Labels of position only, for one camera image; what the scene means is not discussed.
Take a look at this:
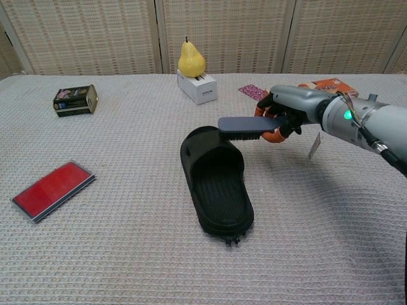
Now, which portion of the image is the woven folding screen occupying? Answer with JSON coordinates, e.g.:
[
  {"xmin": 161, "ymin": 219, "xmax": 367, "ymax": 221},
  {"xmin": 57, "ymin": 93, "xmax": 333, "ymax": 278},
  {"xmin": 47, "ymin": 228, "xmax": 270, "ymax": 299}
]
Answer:
[{"xmin": 0, "ymin": 0, "xmax": 407, "ymax": 81}]

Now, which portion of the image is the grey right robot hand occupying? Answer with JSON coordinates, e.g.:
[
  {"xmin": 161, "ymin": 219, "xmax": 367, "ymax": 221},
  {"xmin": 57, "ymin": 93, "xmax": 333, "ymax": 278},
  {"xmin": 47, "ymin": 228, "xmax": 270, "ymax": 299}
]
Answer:
[{"xmin": 254, "ymin": 84, "xmax": 338, "ymax": 144}]

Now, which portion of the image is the small white cardboard box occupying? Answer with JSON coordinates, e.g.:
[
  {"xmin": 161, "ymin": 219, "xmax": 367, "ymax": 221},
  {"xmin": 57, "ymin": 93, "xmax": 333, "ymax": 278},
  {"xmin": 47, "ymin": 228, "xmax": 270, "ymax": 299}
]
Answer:
[{"xmin": 176, "ymin": 69, "xmax": 218, "ymax": 105}]

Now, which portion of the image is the pink patterned card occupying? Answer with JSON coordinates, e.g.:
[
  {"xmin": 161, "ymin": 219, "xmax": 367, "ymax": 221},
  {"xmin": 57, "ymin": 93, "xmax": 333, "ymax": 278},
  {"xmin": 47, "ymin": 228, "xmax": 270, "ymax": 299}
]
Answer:
[{"xmin": 238, "ymin": 83, "xmax": 270, "ymax": 102}]

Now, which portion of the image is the dark rectangular tin can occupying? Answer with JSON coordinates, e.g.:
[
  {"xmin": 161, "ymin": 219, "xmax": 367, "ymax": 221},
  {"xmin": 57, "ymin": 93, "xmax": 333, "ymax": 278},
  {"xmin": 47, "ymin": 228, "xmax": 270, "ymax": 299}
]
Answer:
[{"xmin": 52, "ymin": 83, "xmax": 99, "ymax": 118}]

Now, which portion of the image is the grey cleaning brush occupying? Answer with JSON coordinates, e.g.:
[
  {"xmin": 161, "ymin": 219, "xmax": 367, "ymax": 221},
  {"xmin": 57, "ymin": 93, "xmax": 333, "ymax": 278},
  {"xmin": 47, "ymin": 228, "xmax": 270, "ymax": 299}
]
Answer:
[{"xmin": 217, "ymin": 116, "xmax": 288, "ymax": 142}]

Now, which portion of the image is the black rubber slipper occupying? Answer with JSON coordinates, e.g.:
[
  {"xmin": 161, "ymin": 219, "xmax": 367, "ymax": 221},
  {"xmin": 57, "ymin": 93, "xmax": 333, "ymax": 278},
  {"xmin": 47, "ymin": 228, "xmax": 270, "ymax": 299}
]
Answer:
[{"xmin": 179, "ymin": 125, "xmax": 255, "ymax": 247}]

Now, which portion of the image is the yellow pear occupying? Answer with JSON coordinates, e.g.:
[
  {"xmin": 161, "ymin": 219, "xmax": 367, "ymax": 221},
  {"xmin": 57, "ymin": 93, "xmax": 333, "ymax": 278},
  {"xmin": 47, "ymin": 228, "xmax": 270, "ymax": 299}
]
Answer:
[{"xmin": 177, "ymin": 36, "xmax": 207, "ymax": 78}]

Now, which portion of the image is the red flat case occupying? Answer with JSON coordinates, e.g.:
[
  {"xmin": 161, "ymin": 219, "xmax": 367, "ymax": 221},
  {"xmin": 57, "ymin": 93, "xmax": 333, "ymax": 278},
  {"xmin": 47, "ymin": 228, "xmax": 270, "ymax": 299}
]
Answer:
[{"xmin": 11, "ymin": 160, "xmax": 97, "ymax": 224}]

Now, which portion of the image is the beige waffle tablecloth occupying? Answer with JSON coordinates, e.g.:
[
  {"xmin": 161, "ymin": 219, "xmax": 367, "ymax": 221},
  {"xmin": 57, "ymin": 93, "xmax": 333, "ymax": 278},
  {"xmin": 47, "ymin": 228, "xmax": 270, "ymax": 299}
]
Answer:
[{"xmin": 0, "ymin": 73, "xmax": 407, "ymax": 305}]

